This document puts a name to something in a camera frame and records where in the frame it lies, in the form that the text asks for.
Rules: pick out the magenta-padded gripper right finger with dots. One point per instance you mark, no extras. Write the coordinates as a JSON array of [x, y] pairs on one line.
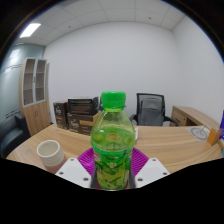
[[151, 171]]

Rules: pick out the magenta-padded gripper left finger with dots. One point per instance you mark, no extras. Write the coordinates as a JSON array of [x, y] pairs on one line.
[[75, 171]]

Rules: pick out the green tea bottle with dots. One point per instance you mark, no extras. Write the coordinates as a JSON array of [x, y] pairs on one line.
[[113, 143]]

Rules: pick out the white and pink ribbed mug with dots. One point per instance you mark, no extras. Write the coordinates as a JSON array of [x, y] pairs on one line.
[[50, 155]]

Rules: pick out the dark brown orange-striped carton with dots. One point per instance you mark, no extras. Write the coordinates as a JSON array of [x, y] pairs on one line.
[[81, 124]]

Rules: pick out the black mesh office chair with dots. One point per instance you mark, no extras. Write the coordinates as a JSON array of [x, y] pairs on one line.
[[151, 110]]

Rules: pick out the round white disc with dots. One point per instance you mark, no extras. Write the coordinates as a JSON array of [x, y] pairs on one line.
[[200, 133]]

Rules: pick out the black flat carton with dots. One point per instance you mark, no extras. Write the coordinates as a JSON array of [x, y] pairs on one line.
[[83, 106]]

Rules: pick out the wooden side desk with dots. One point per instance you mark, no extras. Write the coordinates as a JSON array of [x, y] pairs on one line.
[[190, 116]]

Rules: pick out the wooden glass-door shelf unit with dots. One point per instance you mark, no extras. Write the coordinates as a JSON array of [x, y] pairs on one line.
[[35, 116]]

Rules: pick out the black leather sofa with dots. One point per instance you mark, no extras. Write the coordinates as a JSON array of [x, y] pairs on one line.
[[11, 136]]

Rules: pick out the purple standing card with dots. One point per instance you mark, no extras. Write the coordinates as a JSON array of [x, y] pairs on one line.
[[222, 125]]

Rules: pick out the rectangular ceiling light panel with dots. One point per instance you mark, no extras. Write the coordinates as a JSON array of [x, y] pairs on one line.
[[30, 30]]

